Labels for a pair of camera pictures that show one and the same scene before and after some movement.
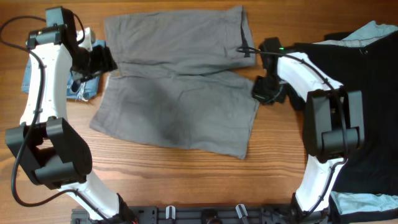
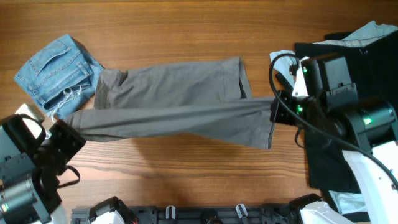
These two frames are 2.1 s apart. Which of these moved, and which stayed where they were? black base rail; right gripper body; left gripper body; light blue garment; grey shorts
Moved: grey shorts; left gripper body; right gripper body
Stayed: black base rail; light blue garment
